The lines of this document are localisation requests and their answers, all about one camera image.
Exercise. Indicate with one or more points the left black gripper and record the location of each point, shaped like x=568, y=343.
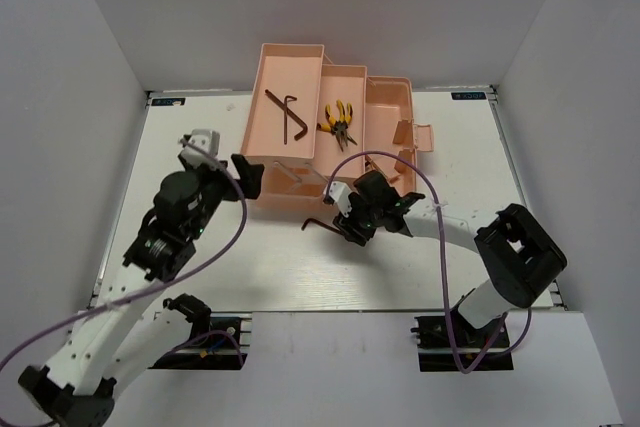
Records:
x=251, y=175

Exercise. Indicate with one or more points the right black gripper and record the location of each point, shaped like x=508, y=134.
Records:
x=349, y=225

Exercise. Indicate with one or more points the long hex key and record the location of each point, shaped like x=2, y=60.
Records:
x=316, y=222
x=292, y=115

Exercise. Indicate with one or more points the pink plastic tool box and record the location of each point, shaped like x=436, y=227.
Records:
x=350, y=114

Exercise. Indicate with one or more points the small dark hex key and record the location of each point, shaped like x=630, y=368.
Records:
x=285, y=102

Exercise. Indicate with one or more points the yellow needle nose pliers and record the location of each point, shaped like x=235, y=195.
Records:
x=345, y=127

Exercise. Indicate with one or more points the yellow side cutter pliers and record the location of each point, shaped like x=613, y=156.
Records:
x=330, y=124

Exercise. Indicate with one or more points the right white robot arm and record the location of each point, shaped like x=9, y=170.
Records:
x=519, y=256

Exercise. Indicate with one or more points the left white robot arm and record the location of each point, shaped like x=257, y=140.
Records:
x=79, y=385

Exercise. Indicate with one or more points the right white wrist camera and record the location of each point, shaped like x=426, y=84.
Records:
x=337, y=194

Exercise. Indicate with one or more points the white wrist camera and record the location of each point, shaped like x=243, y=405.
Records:
x=200, y=148
x=337, y=194

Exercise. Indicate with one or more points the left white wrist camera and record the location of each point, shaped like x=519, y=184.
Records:
x=200, y=148

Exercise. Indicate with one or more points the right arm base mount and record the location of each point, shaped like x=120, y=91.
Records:
x=435, y=354

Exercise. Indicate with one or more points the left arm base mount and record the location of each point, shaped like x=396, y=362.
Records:
x=215, y=341

